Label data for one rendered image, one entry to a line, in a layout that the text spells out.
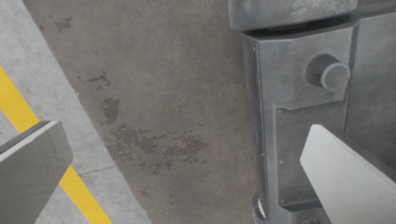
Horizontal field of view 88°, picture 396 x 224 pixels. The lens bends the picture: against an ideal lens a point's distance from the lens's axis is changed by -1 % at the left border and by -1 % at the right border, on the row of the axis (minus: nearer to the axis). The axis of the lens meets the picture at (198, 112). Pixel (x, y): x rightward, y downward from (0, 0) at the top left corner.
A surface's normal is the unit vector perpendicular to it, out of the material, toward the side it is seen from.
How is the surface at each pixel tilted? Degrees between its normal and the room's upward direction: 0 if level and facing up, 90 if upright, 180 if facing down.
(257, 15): 49
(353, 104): 0
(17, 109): 0
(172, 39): 0
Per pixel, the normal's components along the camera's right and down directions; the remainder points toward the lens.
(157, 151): 0.03, 0.44
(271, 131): -0.67, 0.44
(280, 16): -0.37, 0.50
